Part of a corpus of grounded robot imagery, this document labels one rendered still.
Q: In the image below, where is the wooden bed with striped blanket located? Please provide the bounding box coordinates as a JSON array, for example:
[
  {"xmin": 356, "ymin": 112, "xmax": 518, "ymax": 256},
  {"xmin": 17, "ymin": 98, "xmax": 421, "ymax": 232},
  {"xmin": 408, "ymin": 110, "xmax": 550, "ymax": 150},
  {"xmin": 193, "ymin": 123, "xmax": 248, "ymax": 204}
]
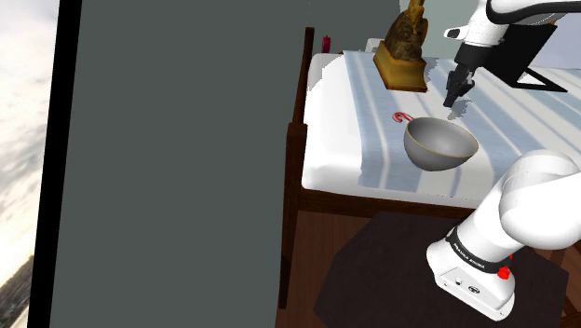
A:
[{"xmin": 277, "ymin": 26, "xmax": 581, "ymax": 328}]

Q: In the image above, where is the dark robot stand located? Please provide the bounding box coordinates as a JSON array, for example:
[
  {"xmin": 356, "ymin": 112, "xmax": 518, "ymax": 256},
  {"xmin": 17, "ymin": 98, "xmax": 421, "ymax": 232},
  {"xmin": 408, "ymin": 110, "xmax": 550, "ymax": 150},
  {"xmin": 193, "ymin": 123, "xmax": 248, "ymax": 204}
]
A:
[{"xmin": 312, "ymin": 210, "xmax": 571, "ymax": 328}]

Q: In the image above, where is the grey bowl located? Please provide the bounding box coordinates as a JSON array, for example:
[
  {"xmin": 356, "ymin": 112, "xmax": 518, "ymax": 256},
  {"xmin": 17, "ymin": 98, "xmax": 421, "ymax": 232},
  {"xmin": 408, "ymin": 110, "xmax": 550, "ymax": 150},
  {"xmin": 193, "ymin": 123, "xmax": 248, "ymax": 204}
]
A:
[{"xmin": 402, "ymin": 116, "xmax": 480, "ymax": 172}]

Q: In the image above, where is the black frame with stand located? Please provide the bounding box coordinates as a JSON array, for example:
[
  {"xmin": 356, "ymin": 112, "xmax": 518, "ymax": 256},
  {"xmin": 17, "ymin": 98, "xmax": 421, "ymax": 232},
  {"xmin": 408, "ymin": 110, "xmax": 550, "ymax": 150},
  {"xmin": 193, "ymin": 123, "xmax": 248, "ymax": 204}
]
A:
[{"xmin": 487, "ymin": 21, "xmax": 570, "ymax": 94}]

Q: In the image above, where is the golden figure on base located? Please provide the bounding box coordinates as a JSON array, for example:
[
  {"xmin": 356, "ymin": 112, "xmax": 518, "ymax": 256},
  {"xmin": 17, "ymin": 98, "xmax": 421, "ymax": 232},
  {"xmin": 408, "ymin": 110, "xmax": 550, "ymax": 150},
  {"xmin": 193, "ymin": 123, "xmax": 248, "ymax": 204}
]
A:
[{"xmin": 372, "ymin": 0, "xmax": 430, "ymax": 94}]

